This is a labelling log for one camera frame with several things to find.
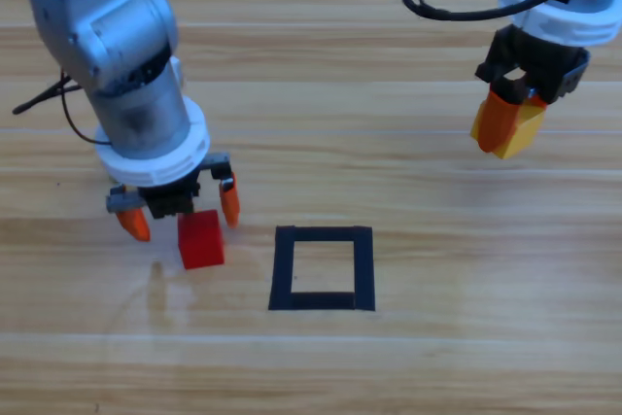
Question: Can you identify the black tape square outline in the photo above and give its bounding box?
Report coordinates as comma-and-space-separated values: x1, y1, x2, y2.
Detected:
267, 225, 377, 313

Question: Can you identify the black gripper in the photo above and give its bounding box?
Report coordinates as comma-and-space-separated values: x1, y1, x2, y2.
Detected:
106, 155, 242, 243
474, 25, 592, 154

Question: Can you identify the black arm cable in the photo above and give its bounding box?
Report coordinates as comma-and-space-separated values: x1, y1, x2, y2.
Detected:
12, 69, 114, 147

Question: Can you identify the red wooden block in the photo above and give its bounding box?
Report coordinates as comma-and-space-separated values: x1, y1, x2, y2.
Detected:
177, 209, 226, 271

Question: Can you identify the yellow wooden block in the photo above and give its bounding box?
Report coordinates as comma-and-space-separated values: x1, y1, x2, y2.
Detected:
469, 98, 548, 161

